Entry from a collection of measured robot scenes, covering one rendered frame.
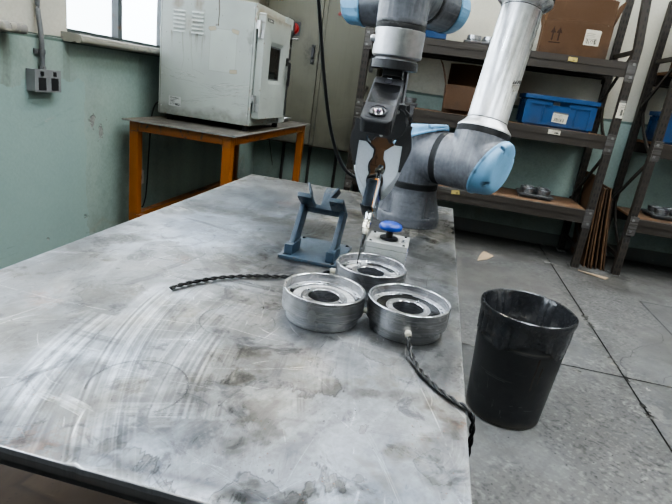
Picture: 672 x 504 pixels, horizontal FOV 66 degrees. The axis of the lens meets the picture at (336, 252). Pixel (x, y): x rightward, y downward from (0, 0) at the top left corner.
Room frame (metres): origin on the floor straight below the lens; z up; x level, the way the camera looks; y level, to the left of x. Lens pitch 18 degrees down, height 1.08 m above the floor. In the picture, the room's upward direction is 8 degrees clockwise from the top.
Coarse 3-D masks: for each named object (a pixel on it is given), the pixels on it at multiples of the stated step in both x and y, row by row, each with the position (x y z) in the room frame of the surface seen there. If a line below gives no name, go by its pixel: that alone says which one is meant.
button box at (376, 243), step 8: (376, 232) 0.89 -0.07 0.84; (368, 240) 0.83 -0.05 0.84; (376, 240) 0.84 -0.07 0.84; (384, 240) 0.85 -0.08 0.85; (392, 240) 0.85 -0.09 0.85; (400, 240) 0.86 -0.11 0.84; (408, 240) 0.87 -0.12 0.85; (368, 248) 0.83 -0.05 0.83; (376, 248) 0.83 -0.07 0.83; (384, 248) 0.83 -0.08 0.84; (392, 248) 0.82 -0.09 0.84; (400, 248) 0.82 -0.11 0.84; (392, 256) 0.82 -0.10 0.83; (400, 256) 0.82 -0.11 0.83
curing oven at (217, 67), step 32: (192, 0) 2.90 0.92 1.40; (224, 0) 2.87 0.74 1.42; (160, 32) 2.93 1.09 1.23; (192, 32) 2.89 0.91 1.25; (224, 32) 2.87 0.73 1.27; (256, 32) 2.85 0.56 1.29; (288, 32) 3.25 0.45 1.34; (160, 64) 2.93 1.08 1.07; (192, 64) 2.90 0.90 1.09; (224, 64) 2.87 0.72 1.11; (256, 64) 2.85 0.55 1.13; (288, 64) 3.31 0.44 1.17; (160, 96) 2.92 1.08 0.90; (192, 96) 2.89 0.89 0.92; (224, 96) 2.87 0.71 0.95; (256, 96) 2.85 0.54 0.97
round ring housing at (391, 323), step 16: (384, 288) 0.65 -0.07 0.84; (400, 288) 0.66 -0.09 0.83; (416, 288) 0.65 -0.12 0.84; (368, 304) 0.60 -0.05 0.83; (400, 304) 0.63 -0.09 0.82; (416, 304) 0.62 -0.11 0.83; (448, 304) 0.61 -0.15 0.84; (384, 320) 0.57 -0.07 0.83; (400, 320) 0.56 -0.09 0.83; (416, 320) 0.56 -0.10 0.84; (432, 320) 0.56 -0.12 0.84; (448, 320) 0.59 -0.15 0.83; (384, 336) 0.57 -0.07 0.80; (400, 336) 0.56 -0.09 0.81; (416, 336) 0.56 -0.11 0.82; (432, 336) 0.57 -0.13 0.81
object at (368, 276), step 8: (344, 256) 0.75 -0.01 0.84; (352, 256) 0.76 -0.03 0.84; (360, 256) 0.77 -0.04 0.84; (368, 256) 0.77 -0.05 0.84; (376, 256) 0.77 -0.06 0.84; (384, 256) 0.77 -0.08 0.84; (336, 264) 0.72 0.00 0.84; (344, 264) 0.74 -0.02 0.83; (384, 264) 0.77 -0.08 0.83; (392, 264) 0.76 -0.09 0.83; (400, 264) 0.74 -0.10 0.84; (336, 272) 0.71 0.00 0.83; (344, 272) 0.69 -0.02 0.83; (352, 272) 0.68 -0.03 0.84; (360, 272) 0.74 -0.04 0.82; (368, 272) 0.74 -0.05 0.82; (376, 272) 0.74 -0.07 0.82; (384, 272) 0.73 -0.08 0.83; (400, 272) 0.74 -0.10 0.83; (360, 280) 0.67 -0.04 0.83; (368, 280) 0.67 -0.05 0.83; (376, 280) 0.67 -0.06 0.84; (384, 280) 0.67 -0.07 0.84; (392, 280) 0.68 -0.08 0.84; (400, 280) 0.69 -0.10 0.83; (368, 288) 0.67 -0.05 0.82
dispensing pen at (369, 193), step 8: (376, 168) 0.84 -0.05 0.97; (376, 176) 0.83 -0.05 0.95; (368, 184) 0.80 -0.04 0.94; (376, 184) 0.80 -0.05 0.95; (368, 192) 0.80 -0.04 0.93; (368, 200) 0.79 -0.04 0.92; (368, 208) 0.79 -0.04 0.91; (368, 216) 0.79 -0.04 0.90; (368, 224) 0.78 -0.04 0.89; (360, 248) 0.76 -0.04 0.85
